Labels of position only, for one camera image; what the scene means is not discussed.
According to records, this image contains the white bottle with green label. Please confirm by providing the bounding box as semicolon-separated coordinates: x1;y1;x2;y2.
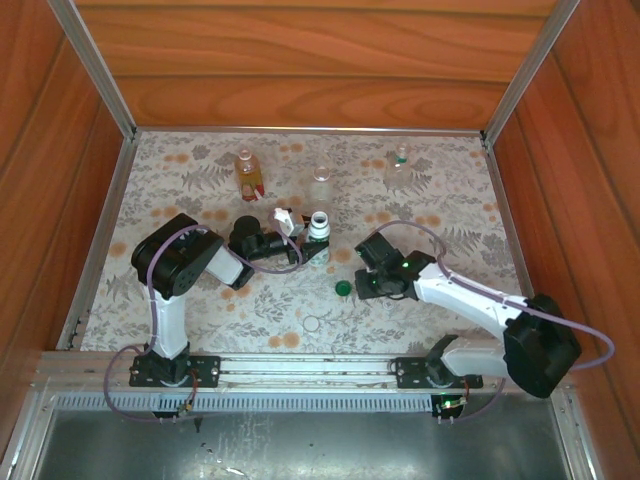
304;209;332;267

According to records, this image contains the clear ribbed plastic bottle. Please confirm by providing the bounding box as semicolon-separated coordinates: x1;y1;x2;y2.
309;166;335;214

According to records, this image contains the orange juice bottle red label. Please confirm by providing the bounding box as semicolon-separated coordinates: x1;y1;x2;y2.
234;148;265;202

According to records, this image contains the small clear bottle green label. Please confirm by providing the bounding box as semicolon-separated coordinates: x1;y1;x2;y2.
384;143;419;194

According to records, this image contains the floral patterned tablecloth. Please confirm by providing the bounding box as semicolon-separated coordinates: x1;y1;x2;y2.
79;130;526;356

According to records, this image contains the small board with green light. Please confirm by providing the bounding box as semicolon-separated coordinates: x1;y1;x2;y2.
433;394;469;419

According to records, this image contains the grey sheet metal panel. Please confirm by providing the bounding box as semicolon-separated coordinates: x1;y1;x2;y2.
9;409;596;480

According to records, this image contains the aluminium frame back rail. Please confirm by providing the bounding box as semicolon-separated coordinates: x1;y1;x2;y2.
133;125;486;136

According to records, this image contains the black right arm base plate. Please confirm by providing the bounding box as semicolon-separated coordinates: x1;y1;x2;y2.
394;355;485;390

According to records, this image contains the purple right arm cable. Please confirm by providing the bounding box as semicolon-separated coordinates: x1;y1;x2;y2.
372;219;616;425

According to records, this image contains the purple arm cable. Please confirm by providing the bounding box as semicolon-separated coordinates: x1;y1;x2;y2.
372;219;616;425
103;207;307;425

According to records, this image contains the aluminium mounting rail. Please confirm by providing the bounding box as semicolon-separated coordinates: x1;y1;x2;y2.
32;349;576;396

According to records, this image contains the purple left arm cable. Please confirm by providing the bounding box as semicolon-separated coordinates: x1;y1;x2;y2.
103;207;307;425

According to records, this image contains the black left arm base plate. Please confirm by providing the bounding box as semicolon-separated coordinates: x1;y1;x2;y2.
128;354;221;389

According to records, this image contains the aluminium frame side rail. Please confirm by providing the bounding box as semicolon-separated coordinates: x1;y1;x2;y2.
482;139;536;299
57;137;136;351

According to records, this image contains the grey slotted cable duct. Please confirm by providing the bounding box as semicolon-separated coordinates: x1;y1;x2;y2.
49;392;436;414

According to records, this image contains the aluminium frame post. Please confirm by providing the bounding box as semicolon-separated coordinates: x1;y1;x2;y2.
482;0;581;147
48;0;139;142

